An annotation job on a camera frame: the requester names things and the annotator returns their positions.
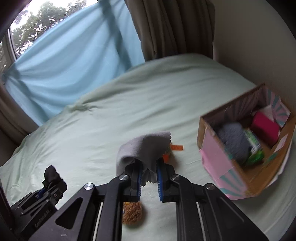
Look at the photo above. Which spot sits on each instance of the white paper towel stack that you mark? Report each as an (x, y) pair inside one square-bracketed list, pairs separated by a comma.
[(268, 112)]

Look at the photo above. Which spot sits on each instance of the right brown curtain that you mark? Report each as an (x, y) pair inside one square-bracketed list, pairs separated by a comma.
[(167, 28)]

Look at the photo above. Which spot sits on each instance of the green wet wipes pack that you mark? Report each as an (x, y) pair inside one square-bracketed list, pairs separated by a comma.
[(256, 153)]

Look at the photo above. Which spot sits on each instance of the light blue hanging sheet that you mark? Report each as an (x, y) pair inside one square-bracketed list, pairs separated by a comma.
[(83, 52)]

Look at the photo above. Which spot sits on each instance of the black hair scrunchie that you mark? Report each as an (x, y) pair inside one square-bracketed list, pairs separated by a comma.
[(53, 179)]

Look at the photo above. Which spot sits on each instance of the cardboard box with pink lining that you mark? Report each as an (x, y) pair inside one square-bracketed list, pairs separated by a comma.
[(239, 181)]

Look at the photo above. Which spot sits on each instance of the brown curtain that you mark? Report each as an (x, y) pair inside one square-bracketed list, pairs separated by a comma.
[(15, 123), (167, 28)]

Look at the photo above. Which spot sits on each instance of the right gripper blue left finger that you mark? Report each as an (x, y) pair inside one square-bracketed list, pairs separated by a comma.
[(134, 188)]

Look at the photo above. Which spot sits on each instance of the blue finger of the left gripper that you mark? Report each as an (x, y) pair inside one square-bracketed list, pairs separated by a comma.
[(44, 190)]

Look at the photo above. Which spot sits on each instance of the grey fuzzy sock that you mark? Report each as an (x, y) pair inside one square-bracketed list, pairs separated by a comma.
[(233, 137)]

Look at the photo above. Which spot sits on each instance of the left brown curtain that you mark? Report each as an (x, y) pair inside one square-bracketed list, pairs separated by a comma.
[(15, 123)]

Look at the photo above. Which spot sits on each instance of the window with white frame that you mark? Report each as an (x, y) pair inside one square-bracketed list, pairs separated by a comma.
[(34, 20)]

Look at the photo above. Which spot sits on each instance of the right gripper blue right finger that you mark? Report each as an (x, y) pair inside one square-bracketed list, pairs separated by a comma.
[(167, 189)]

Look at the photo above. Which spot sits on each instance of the brown fuzzy scrunchie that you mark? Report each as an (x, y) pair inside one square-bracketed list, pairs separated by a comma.
[(132, 213)]

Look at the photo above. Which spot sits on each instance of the green orange plush toy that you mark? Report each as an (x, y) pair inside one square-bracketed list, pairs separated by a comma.
[(169, 152)]

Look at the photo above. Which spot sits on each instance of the pink zip pouch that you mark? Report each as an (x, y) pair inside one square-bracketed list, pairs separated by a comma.
[(265, 129)]

